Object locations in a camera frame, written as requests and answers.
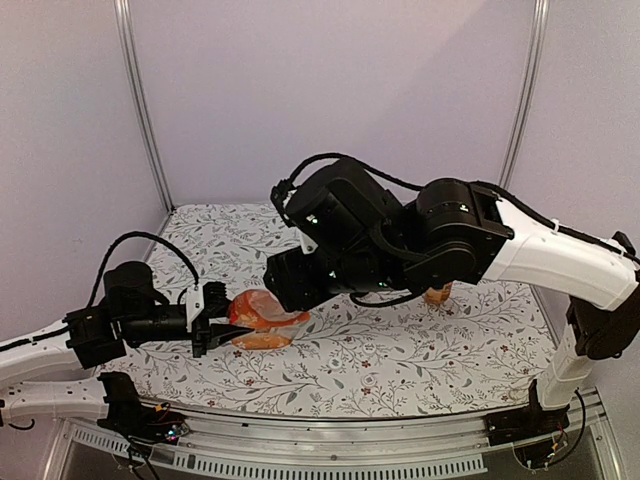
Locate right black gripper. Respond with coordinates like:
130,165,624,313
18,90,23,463
260,244,410,312

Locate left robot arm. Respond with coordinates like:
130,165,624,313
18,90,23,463
1,261,250,434

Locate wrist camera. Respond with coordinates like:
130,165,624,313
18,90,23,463
185,281,231,332
270,179,318,255

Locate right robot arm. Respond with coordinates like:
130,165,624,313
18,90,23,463
264,153,639,436

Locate floral table mat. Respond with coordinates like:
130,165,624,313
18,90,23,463
97,202,569,419

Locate aluminium frame post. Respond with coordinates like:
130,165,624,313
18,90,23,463
113,0,175,213
499,0,550,189

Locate left aluminium frame post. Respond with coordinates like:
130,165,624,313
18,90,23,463
113,0,175,213

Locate right aluminium frame post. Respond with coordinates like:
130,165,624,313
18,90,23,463
499,0,550,189

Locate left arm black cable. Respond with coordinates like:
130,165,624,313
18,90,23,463
87,229,202,309

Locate orange bottle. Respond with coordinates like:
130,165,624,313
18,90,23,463
227,289,311,350

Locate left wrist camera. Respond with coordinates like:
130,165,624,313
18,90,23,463
185,281,231,332

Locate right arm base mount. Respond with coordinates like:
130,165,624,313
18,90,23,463
483,380,569,446

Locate dark label tea bottle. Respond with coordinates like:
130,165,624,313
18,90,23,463
424,282,453,305

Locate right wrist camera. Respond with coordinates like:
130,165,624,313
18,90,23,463
270,179,318,255

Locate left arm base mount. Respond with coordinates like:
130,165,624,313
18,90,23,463
96,372,190,445

